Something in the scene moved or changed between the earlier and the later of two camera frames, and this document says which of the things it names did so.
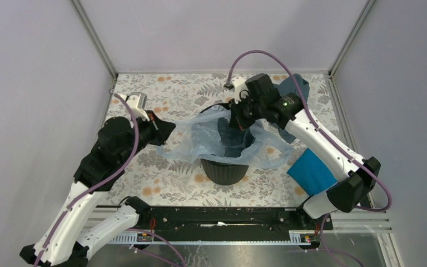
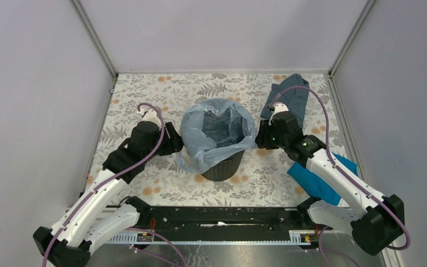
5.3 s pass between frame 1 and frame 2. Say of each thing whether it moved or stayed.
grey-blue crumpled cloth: stayed
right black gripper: moved
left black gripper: moved
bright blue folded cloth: stayed
